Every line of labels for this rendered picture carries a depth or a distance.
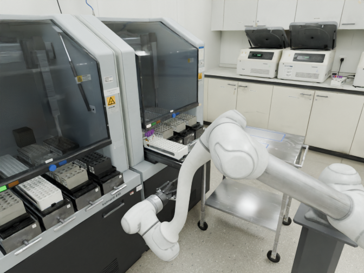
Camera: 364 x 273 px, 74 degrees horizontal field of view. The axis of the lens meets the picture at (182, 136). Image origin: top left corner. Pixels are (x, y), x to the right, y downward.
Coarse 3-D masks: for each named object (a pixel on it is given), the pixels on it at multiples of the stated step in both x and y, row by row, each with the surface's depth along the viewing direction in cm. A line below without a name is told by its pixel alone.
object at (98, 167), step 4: (104, 160) 134; (108, 160) 135; (96, 164) 129; (100, 164) 131; (104, 164) 133; (108, 164) 135; (92, 168) 129; (96, 168) 129; (100, 168) 131; (104, 168) 133; (108, 168) 136; (96, 172) 130; (100, 172) 132
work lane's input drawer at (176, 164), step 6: (144, 150) 160; (150, 150) 158; (144, 156) 162; (150, 156) 158; (156, 156) 155; (162, 156) 152; (168, 156) 150; (186, 156) 149; (162, 162) 153; (168, 162) 149; (174, 162) 146; (180, 162) 144
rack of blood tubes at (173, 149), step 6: (156, 138) 163; (144, 144) 161; (150, 144) 157; (156, 144) 156; (162, 144) 155; (168, 144) 154; (174, 144) 154; (180, 144) 154; (156, 150) 155; (162, 150) 159; (168, 150) 148; (174, 150) 148; (180, 150) 146; (186, 150) 150; (174, 156) 147; (180, 156) 146
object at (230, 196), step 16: (256, 128) 187; (272, 144) 162; (288, 144) 161; (288, 160) 142; (224, 176) 221; (224, 192) 202; (240, 192) 202; (256, 192) 201; (224, 208) 184; (240, 208) 184; (256, 208) 184; (272, 208) 184; (288, 208) 197; (256, 224) 171; (272, 224) 169; (288, 224) 203; (272, 256) 170
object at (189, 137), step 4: (188, 132) 183; (192, 132) 185; (180, 136) 180; (184, 136) 178; (188, 136) 181; (192, 136) 186; (184, 140) 178; (188, 140) 183; (192, 140) 187; (184, 144) 179; (192, 144) 180
